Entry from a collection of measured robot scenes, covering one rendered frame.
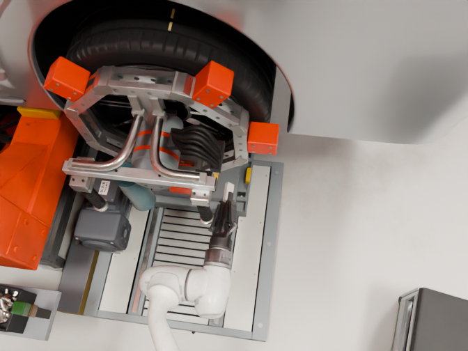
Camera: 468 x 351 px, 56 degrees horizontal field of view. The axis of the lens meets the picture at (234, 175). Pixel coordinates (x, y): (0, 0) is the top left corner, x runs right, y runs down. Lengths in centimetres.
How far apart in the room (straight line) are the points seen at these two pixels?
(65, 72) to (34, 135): 52
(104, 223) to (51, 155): 34
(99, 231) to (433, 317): 129
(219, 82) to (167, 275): 63
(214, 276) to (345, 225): 96
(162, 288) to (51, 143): 67
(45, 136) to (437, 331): 158
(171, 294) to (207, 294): 11
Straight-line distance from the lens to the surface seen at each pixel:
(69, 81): 126
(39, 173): 167
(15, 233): 156
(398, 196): 229
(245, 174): 207
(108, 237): 179
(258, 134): 132
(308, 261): 211
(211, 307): 138
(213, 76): 110
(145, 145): 131
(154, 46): 116
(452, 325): 185
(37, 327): 177
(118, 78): 122
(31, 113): 175
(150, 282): 143
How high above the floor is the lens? 204
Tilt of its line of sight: 67 degrees down
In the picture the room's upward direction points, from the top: 6 degrees counter-clockwise
